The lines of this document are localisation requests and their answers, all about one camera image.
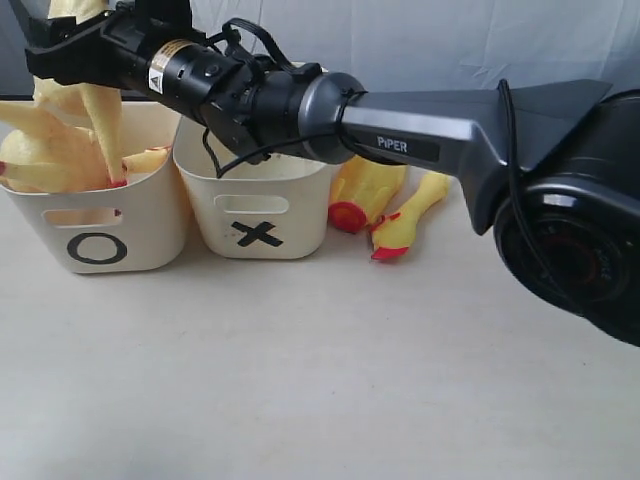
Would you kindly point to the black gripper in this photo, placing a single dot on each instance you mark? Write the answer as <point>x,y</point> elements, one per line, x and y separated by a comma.
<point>146,46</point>

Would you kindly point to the whole yellow rubber chicken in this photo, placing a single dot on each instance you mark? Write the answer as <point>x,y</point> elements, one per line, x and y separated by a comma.
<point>102,105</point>
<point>42,154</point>

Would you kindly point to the headless yellow chicken body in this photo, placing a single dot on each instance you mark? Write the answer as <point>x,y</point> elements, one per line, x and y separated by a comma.
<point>360,192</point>

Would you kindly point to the severed yellow chicken head neck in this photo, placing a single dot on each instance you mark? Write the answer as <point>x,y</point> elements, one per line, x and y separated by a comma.
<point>392,235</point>

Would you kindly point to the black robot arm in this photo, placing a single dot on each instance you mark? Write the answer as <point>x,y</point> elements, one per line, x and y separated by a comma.
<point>551,170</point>

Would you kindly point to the cream bin marked O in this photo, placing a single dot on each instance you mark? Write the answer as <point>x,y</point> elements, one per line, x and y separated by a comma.
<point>137,227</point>

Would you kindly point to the cream bin marked X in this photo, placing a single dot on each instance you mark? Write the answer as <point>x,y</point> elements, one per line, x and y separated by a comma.
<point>275,210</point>

